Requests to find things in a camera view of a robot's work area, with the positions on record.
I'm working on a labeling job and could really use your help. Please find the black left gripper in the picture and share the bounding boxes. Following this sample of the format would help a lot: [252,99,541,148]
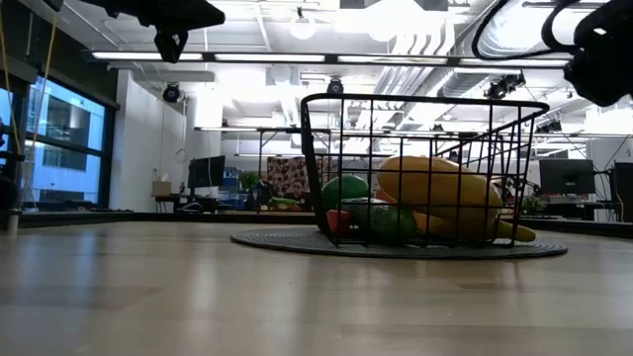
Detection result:
[81,0,227,64]

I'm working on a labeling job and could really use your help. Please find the black wire basket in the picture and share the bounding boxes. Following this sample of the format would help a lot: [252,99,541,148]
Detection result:
[300,92,551,248]

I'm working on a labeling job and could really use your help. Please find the round green fruit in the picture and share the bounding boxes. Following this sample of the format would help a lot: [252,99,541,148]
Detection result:
[320,174,371,212]

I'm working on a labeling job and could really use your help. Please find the red chili pepper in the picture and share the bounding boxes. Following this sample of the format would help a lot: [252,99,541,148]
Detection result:
[325,209,353,236]

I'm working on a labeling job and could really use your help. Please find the orange fruit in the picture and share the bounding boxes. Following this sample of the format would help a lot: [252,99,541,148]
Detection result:
[374,186,400,205]

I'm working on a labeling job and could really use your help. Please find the green cucumber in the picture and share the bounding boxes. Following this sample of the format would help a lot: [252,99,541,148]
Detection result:
[340,197,419,246]

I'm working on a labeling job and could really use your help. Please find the yellow lemon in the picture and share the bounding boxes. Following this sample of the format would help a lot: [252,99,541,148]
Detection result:
[376,155,504,223]

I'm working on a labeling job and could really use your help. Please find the yellow banana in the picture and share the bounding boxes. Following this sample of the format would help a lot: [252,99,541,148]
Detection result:
[412,211,538,244]

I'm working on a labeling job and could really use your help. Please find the overhead light bar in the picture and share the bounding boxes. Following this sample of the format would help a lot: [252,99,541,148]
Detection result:
[81,47,570,66]

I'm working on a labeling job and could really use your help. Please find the round ceiling lamp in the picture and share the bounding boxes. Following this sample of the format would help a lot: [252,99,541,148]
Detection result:
[289,14,317,42]

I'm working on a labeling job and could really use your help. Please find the black computer monitor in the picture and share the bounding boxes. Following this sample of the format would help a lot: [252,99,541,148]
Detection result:
[538,158,596,196]
[187,155,226,190]
[612,161,633,223]

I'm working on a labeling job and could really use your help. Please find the large glass window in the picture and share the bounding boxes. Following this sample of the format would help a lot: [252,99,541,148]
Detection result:
[0,73,120,212]

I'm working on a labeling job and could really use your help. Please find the cardboard tissue box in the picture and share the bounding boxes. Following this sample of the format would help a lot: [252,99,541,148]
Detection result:
[151,173,173,198]

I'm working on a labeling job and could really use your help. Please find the patterned partition board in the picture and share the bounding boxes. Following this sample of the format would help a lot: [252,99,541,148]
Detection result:
[266,156,340,199]

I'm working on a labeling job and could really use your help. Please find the background office desk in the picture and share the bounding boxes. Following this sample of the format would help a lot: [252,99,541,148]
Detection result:
[152,194,233,214]

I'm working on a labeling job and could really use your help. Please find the person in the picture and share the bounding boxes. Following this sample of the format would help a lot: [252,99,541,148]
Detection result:
[284,178,314,205]

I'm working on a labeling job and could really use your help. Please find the round grey mat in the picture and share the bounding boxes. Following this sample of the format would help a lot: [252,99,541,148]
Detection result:
[229,225,569,261]

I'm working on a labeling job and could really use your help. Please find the black ceiling spotlights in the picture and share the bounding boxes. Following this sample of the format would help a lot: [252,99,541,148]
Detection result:
[484,72,526,100]

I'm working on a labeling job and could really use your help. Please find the orange cable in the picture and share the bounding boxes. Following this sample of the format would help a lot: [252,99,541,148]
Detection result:
[22,14,59,204]

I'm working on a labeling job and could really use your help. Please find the yellow hanging cable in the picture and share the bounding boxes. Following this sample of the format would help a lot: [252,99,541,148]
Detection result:
[0,0,24,159]

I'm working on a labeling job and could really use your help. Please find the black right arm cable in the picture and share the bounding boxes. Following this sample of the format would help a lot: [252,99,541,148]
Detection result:
[471,0,588,61]

